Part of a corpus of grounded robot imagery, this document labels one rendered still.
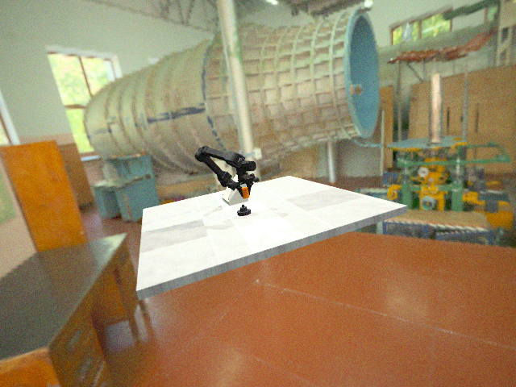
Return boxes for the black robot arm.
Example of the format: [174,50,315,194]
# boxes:
[195,146,256,187]

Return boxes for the grey round pedestal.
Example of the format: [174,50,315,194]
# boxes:
[237,204,251,216]

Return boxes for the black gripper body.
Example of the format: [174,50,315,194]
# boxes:
[227,171,260,189]

